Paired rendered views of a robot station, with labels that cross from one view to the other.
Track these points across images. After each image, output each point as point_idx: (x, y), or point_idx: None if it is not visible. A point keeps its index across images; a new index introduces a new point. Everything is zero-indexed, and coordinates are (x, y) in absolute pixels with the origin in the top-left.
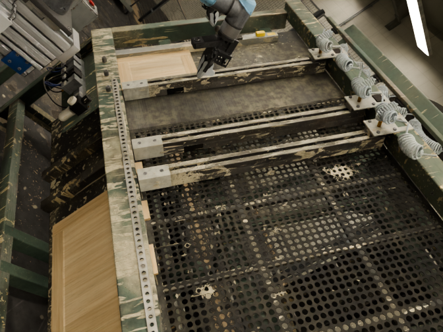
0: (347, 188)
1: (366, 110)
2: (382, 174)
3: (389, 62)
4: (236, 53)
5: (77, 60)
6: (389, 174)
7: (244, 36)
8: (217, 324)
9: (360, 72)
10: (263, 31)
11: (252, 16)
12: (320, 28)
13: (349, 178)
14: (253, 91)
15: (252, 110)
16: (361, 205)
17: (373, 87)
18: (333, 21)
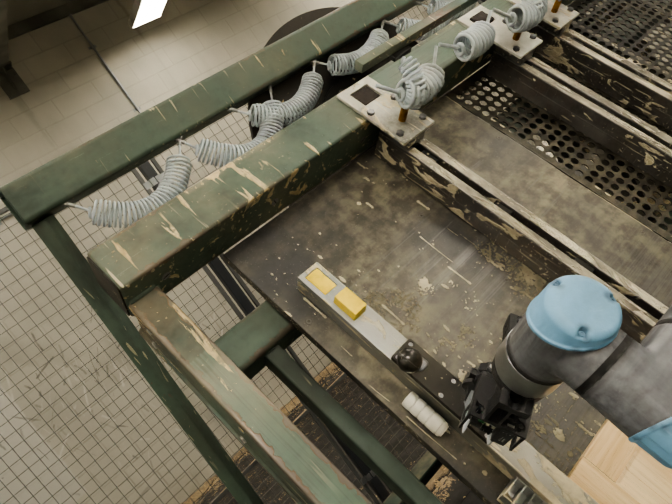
0: (649, 56)
1: (493, 46)
2: (587, 31)
3: (184, 94)
4: (452, 345)
5: None
6: (578, 25)
7: (389, 344)
8: (439, 498)
9: (499, 10)
10: (344, 293)
11: (244, 377)
12: (271, 151)
13: (629, 58)
14: (570, 236)
15: (624, 214)
16: (660, 41)
17: (451, 30)
18: (379, 50)
